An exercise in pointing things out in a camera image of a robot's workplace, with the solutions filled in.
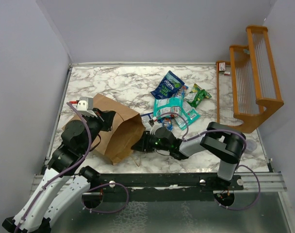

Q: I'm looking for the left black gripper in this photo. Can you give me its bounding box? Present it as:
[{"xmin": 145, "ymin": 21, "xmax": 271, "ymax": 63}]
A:
[{"xmin": 81, "ymin": 107, "xmax": 116, "ymax": 153}]

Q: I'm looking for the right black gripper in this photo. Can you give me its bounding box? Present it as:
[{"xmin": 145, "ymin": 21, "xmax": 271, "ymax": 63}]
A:
[{"xmin": 132, "ymin": 130, "xmax": 171, "ymax": 152}]

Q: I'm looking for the brown paper bag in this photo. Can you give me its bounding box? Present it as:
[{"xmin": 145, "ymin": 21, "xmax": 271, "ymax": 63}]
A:
[{"xmin": 61, "ymin": 94, "xmax": 145, "ymax": 164}]

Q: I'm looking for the blue white chips bag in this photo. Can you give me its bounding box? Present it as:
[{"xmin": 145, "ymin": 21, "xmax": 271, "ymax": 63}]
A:
[{"xmin": 140, "ymin": 112, "xmax": 153, "ymax": 129}]

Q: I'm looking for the blue M&M's packet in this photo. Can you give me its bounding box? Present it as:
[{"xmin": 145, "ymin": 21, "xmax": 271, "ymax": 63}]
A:
[
  {"xmin": 173, "ymin": 85, "xmax": 189, "ymax": 99},
  {"xmin": 160, "ymin": 117, "xmax": 173, "ymax": 131}
]

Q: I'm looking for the teal Fox's candy bag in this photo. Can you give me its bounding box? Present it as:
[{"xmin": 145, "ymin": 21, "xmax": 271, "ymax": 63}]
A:
[{"xmin": 174, "ymin": 101, "xmax": 200, "ymax": 131}]

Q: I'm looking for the blue Burts chips bag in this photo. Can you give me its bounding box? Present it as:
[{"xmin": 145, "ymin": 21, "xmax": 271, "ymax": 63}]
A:
[{"xmin": 151, "ymin": 71, "xmax": 185, "ymax": 100}]

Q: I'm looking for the green candy bag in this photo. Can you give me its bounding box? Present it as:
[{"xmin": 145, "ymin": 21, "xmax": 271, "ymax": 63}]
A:
[{"xmin": 184, "ymin": 83, "xmax": 212, "ymax": 108}]

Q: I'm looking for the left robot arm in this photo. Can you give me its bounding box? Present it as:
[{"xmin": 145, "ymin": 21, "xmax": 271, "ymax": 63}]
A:
[{"xmin": 2, "ymin": 108, "xmax": 116, "ymax": 233}]

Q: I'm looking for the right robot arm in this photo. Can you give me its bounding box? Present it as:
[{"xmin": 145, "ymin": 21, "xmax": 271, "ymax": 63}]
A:
[{"xmin": 131, "ymin": 122, "xmax": 246, "ymax": 190}]

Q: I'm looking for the small clear plastic cup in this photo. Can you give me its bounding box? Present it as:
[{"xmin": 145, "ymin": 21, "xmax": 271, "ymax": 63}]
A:
[{"xmin": 245, "ymin": 139, "xmax": 257, "ymax": 153}]

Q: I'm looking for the small red white box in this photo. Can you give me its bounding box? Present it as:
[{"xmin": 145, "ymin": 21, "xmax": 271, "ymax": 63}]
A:
[{"xmin": 218, "ymin": 62, "xmax": 226, "ymax": 72}]

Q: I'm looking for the orange wooden rack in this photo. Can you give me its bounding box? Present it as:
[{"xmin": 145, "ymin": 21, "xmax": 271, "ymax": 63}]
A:
[{"xmin": 215, "ymin": 25, "xmax": 284, "ymax": 133}]

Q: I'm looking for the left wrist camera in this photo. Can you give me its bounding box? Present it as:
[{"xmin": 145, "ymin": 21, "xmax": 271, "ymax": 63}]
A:
[{"xmin": 69, "ymin": 97, "xmax": 96, "ymax": 117}]

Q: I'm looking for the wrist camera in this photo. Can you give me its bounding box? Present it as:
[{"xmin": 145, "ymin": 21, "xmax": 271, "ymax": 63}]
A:
[
  {"xmin": 148, "ymin": 116, "xmax": 163, "ymax": 134},
  {"xmin": 69, "ymin": 97, "xmax": 96, "ymax": 117}
]

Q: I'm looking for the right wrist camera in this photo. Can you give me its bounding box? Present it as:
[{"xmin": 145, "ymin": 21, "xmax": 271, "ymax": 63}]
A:
[{"xmin": 148, "ymin": 116, "xmax": 163, "ymax": 134}]

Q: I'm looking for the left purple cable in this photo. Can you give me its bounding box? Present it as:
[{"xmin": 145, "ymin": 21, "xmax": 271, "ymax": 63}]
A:
[{"xmin": 14, "ymin": 101, "xmax": 92, "ymax": 233}]

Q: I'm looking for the purple cable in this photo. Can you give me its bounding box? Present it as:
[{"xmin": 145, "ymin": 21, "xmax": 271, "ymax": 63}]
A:
[
  {"xmin": 14, "ymin": 101, "xmax": 92, "ymax": 233},
  {"xmin": 152, "ymin": 112, "xmax": 262, "ymax": 211}
]

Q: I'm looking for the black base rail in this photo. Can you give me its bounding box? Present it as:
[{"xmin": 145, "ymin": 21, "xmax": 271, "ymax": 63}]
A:
[{"xmin": 81, "ymin": 166, "xmax": 245, "ymax": 203}]

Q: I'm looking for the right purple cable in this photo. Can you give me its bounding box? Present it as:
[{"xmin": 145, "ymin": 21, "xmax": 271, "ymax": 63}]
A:
[{"xmin": 152, "ymin": 112, "xmax": 262, "ymax": 211}]

